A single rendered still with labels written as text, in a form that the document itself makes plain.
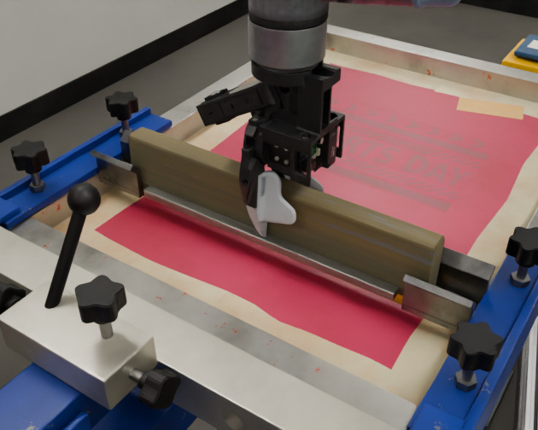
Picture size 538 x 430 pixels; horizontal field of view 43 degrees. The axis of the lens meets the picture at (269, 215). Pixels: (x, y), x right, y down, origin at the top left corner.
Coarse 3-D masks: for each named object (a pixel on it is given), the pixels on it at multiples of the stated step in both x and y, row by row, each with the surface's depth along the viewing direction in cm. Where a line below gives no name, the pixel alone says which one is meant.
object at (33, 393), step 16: (32, 368) 57; (16, 384) 55; (32, 384) 55; (48, 384) 55; (64, 384) 55; (0, 400) 54; (16, 400) 54; (32, 400) 54; (48, 400) 54; (64, 400) 54; (80, 400) 55; (0, 416) 53; (16, 416) 53; (32, 416) 53; (48, 416) 53; (64, 416) 54; (96, 416) 58
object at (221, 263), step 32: (352, 96) 115; (384, 96) 115; (416, 96) 115; (128, 224) 87; (160, 224) 87; (192, 224) 87; (160, 256) 82; (192, 256) 82; (224, 256) 82; (256, 256) 82; (224, 288) 77
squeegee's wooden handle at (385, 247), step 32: (160, 160) 83; (192, 160) 80; (224, 160) 79; (192, 192) 83; (224, 192) 79; (288, 192) 74; (320, 192) 74; (288, 224) 76; (320, 224) 73; (352, 224) 71; (384, 224) 69; (352, 256) 73; (384, 256) 70; (416, 256) 68
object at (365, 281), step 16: (144, 192) 86; (160, 192) 85; (176, 208) 84; (192, 208) 83; (224, 224) 80; (240, 224) 80; (256, 240) 78; (272, 240) 78; (288, 256) 77; (304, 256) 75; (320, 256) 75; (336, 272) 74; (352, 272) 73; (368, 288) 72; (384, 288) 71
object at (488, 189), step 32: (448, 96) 115; (448, 128) 107; (480, 128) 107; (512, 128) 107; (512, 160) 99; (352, 192) 92; (480, 192) 92; (416, 224) 87; (448, 224) 87; (480, 224) 87; (256, 288) 77; (288, 288) 77; (320, 288) 77; (352, 288) 77; (288, 320) 73; (320, 320) 73; (352, 320) 73; (384, 320) 73; (416, 320) 73; (384, 352) 69
